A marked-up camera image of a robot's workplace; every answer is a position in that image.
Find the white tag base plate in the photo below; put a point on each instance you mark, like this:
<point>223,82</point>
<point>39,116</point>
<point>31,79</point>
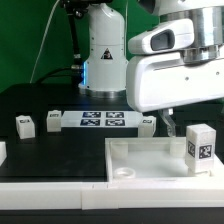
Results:
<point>101,119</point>

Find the white square tabletop part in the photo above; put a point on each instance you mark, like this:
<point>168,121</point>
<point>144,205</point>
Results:
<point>146,158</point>

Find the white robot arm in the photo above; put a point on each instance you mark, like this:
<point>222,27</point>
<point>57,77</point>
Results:
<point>106,68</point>

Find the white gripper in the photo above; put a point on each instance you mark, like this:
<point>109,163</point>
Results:
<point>164,81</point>

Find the white U-shaped fence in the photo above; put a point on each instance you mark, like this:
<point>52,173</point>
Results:
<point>200,190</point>

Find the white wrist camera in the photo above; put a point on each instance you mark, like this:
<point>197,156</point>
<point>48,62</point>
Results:
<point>167,36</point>

